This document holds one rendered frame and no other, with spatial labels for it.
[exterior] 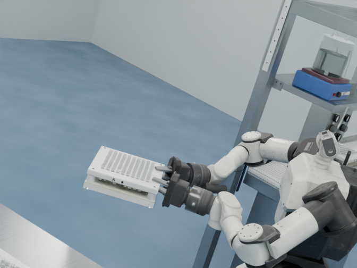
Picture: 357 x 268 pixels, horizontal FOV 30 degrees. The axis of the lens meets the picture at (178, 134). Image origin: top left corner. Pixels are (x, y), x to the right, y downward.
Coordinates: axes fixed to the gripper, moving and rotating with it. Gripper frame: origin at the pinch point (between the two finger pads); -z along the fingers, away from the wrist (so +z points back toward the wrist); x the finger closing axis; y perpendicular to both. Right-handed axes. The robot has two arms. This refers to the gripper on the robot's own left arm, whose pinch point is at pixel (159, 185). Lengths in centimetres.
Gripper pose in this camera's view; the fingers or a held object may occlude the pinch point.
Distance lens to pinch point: 228.7
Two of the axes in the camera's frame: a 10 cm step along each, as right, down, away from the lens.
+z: 9.3, 3.5, -1.1
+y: 2.1, -2.6, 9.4
